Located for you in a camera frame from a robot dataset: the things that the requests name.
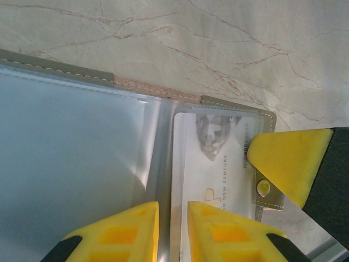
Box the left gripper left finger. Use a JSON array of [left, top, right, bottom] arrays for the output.
[[40, 201, 160, 262]]

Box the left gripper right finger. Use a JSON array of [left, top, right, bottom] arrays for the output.
[[186, 201, 309, 262]]

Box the white diamond print card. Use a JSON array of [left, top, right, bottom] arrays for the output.
[[173, 111, 260, 262]]

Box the aluminium mounting rail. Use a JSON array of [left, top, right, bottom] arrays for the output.
[[305, 236, 349, 262]]

